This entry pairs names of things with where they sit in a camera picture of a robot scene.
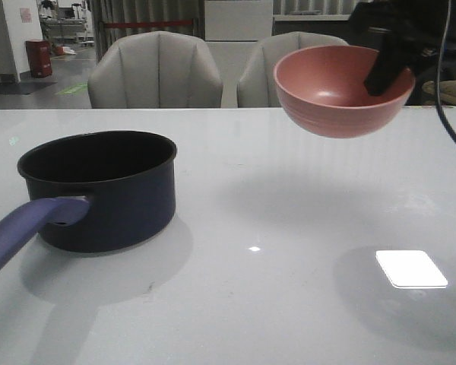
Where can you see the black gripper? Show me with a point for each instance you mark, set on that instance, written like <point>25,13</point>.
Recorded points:
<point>411,31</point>

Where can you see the pink bowl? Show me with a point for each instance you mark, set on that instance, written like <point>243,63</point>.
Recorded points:
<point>321,88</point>

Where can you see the dark counter with white top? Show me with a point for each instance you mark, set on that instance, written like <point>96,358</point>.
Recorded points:
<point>424,71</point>

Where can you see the beige cushion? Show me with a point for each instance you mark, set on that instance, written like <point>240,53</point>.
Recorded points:
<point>447,92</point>

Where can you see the right grey upholstered chair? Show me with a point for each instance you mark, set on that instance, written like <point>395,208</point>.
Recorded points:
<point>256,86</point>

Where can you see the grey upholstered chair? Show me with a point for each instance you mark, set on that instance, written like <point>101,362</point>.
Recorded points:
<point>156,70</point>
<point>256,86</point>

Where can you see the white cabinet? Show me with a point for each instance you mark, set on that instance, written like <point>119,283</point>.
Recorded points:
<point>231,29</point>

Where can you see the red barrier belt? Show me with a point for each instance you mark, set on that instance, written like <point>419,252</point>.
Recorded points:
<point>130,25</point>

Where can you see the left grey upholstered chair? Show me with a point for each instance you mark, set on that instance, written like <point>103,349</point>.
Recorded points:
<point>156,70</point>

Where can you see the dark blue saucepan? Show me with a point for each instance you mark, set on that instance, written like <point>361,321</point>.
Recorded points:
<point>95,192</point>

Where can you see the red bin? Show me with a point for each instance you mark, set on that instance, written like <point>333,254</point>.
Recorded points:
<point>38,58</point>

